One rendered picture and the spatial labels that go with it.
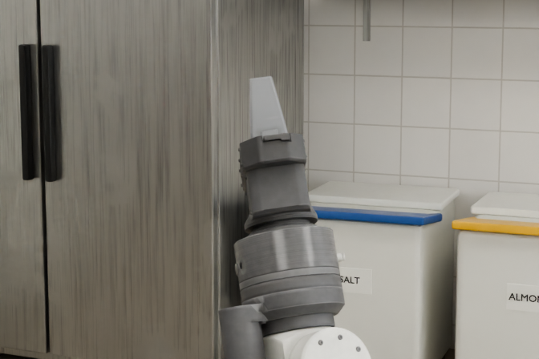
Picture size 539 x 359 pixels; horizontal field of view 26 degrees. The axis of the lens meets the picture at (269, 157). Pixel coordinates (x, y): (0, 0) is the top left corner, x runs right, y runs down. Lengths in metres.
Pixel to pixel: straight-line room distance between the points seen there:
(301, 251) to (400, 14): 3.76
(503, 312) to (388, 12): 1.35
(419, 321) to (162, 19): 1.39
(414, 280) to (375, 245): 0.18
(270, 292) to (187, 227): 3.15
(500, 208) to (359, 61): 0.92
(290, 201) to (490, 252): 3.07
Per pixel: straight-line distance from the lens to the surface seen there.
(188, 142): 4.07
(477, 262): 4.05
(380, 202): 4.39
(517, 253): 4.02
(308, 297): 0.97
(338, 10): 4.79
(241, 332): 0.97
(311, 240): 0.99
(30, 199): 4.44
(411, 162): 4.74
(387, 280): 4.16
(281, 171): 0.99
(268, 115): 1.02
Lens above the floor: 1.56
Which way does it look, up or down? 8 degrees down
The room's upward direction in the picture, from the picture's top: straight up
